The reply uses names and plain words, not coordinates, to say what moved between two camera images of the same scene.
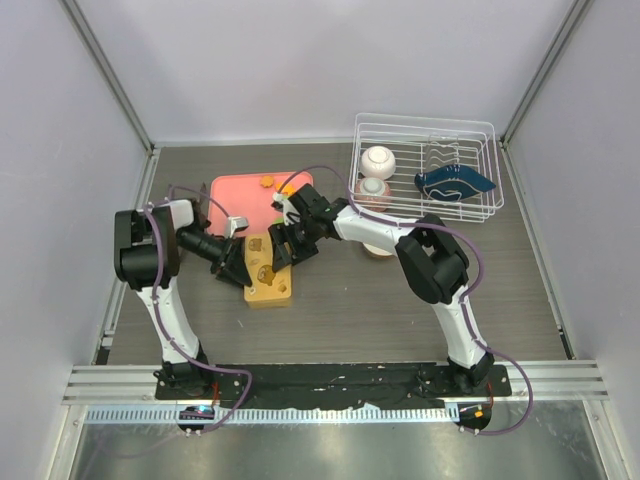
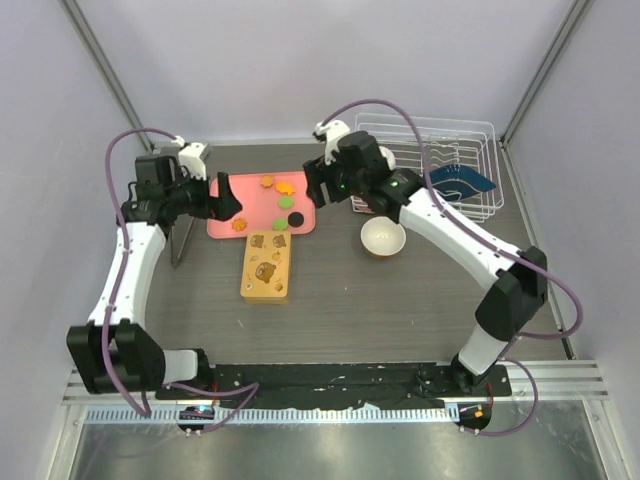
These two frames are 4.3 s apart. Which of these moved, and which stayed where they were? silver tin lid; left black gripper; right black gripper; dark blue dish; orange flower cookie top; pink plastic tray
Moved: right black gripper; left black gripper
Stayed: dark blue dish; silver tin lid; pink plastic tray; orange flower cookie top
